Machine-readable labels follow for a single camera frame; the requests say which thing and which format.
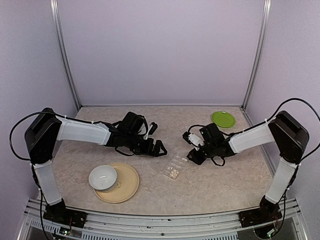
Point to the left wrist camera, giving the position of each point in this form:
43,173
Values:
152,127

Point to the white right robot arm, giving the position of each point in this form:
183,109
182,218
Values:
282,134

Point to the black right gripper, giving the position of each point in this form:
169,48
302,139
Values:
196,159

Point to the right aluminium corner post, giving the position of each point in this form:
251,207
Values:
258,53

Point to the beige round plate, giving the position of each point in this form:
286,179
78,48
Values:
126,186

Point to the aluminium corner post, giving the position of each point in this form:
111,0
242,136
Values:
258,53
54,6

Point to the left aluminium corner post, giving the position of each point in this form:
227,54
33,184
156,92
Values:
54,6

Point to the white ceramic bowl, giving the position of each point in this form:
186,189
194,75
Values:
103,178

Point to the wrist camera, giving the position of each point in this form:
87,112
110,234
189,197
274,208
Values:
152,127
193,140

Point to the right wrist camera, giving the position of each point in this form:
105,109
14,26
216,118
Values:
193,140

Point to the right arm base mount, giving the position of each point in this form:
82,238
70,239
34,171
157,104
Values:
266,212

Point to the aluminium front rail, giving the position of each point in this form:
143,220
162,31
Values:
100,225

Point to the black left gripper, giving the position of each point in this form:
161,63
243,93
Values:
155,153

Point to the clear plastic pill organizer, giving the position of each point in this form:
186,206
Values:
175,166

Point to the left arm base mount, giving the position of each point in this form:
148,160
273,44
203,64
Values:
65,216

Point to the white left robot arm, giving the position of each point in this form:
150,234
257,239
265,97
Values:
130,136

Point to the green plastic plate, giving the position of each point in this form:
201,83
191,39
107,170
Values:
223,119

